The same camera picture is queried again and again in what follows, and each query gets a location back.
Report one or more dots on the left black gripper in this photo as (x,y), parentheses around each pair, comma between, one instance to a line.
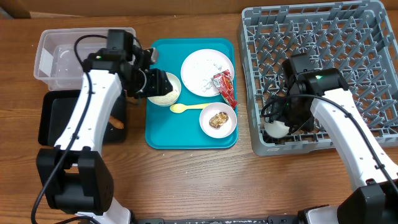
(157,87)

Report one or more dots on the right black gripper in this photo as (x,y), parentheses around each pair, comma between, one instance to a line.
(276,112)

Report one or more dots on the white cup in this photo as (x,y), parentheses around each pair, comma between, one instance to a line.
(276,129)

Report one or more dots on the white green bowl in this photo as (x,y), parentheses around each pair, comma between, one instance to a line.
(170,98)

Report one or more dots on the white napkin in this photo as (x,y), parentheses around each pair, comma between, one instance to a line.
(208,69)

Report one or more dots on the red ketchup packet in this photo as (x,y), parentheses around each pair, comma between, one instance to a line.
(224,83)

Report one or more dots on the small pink bowl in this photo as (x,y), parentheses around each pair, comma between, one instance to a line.
(212,109)

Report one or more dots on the brown food chunk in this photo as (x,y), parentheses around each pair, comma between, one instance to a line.
(218,120)

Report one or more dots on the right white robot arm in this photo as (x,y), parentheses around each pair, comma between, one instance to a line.
(324,95)

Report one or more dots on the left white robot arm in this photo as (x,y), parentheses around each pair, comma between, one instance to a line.
(74,176)

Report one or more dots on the grey dishwasher rack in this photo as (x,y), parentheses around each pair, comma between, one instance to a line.
(355,37)

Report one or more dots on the yellow plastic spoon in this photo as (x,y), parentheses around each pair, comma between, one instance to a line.
(180,108)

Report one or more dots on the orange carrot piece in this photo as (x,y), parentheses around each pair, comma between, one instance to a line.
(116,122)

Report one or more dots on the teal serving tray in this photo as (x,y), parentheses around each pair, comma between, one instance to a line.
(169,131)

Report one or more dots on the large white plate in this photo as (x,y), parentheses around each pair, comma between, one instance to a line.
(190,72)

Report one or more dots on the clear plastic bin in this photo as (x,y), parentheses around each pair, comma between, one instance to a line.
(55,61)

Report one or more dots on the black tray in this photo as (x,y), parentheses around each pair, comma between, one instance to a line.
(58,107)

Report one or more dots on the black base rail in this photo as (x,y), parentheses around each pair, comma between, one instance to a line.
(273,219)

